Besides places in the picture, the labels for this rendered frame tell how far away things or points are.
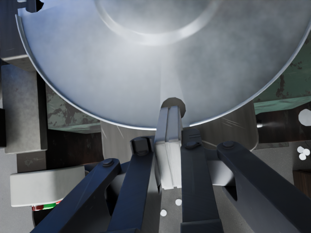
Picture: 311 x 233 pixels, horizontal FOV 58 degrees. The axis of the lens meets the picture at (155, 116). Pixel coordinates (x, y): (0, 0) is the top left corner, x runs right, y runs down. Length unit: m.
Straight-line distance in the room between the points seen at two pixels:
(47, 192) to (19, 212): 0.80
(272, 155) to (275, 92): 0.67
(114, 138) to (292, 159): 0.88
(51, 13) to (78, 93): 0.09
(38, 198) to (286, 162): 0.83
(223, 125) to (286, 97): 0.17
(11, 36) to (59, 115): 0.12
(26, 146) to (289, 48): 0.37
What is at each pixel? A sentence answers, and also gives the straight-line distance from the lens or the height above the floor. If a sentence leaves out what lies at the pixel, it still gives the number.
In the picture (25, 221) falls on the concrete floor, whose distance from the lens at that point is 1.25.
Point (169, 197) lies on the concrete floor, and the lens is 1.05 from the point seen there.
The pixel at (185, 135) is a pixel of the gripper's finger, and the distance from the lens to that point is 0.18.
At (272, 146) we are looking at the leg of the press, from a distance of 1.03.
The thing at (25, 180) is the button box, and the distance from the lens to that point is 0.48.
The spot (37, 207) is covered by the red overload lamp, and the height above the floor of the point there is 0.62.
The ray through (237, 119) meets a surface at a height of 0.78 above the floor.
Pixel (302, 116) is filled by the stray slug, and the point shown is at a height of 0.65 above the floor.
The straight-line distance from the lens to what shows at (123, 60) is 0.27.
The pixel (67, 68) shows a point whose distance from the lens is 0.29.
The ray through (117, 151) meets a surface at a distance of 0.26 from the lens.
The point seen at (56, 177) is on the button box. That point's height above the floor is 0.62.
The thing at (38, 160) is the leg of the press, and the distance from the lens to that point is 0.48.
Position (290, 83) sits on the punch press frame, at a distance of 0.41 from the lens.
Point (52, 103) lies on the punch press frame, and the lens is 0.44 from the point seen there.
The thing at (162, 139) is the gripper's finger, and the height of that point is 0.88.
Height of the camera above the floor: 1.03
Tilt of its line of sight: 80 degrees down
